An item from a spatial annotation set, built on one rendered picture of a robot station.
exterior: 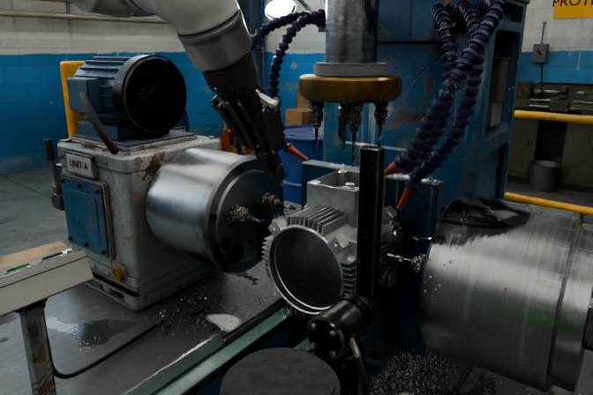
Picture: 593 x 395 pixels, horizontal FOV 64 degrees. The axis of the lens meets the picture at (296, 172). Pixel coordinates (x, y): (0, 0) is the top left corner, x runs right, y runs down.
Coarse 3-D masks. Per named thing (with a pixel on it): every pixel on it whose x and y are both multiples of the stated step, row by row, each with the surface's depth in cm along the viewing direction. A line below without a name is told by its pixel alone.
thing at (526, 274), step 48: (432, 240) 66; (480, 240) 63; (528, 240) 60; (576, 240) 60; (432, 288) 64; (480, 288) 61; (528, 288) 58; (576, 288) 56; (432, 336) 66; (480, 336) 61; (528, 336) 57; (576, 336) 55; (528, 384) 63; (576, 384) 63
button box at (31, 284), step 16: (64, 256) 71; (80, 256) 73; (16, 272) 66; (32, 272) 67; (48, 272) 69; (64, 272) 71; (80, 272) 72; (0, 288) 64; (16, 288) 65; (32, 288) 67; (48, 288) 68; (64, 288) 70; (0, 304) 64; (16, 304) 65
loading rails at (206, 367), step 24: (384, 288) 92; (264, 312) 84; (384, 312) 93; (216, 336) 76; (240, 336) 79; (264, 336) 79; (288, 336) 85; (384, 336) 95; (192, 360) 71; (216, 360) 73; (384, 360) 88; (144, 384) 65; (168, 384) 67; (192, 384) 67; (216, 384) 71
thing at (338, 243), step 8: (384, 208) 89; (392, 208) 90; (384, 216) 89; (392, 216) 88; (272, 224) 82; (280, 224) 82; (272, 232) 83; (336, 240) 75; (344, 240) 76; (336, 248) 75; (344, 248) 75; (272, 288) 86; (280, 296) 85
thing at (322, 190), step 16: (336, 176) 94; (352, 176) 94; (384, 176) 90; (320, 192) 85; (336, 192) 83; (352, 192) 81; (384, 192) 90; (336, 208) 83; (352, 208) 81; (352, 224) 82
